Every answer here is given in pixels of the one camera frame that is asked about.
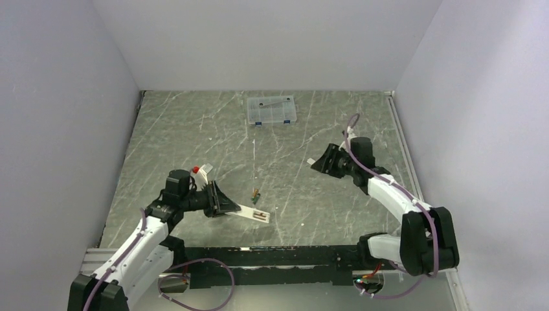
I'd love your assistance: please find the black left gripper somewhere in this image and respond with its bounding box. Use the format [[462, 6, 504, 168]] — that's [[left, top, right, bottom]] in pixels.
[[180, 180, 240, 218]]

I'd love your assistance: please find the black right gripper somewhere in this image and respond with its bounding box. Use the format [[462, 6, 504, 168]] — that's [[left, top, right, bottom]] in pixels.
[[311, 144, 357, 179]]

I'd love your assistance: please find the white remote control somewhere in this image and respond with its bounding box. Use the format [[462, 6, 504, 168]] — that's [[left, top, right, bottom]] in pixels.
[[227, 204, 270, 224]]

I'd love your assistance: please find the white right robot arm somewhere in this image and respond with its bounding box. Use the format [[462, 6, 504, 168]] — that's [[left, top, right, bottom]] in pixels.
[[307, 137, 460, 276]]

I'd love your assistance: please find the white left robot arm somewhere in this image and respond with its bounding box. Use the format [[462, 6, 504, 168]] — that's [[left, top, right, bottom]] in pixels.
[[67, 169, 241, 310]]

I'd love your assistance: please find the clear plastic organizer box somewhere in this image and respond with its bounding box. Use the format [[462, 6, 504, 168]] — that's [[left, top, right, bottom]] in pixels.
[[246, 95, 297, 126]]

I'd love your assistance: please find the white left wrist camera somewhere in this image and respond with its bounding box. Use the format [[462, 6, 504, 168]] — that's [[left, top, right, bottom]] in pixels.
[[191, 163, 213, 188]]

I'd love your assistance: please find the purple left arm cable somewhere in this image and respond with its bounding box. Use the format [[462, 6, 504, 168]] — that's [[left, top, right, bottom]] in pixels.
[[81, 169, 236, 311]]

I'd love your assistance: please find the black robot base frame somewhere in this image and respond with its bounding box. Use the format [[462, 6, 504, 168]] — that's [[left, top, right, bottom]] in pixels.
[[160, 236, 394, 289]]

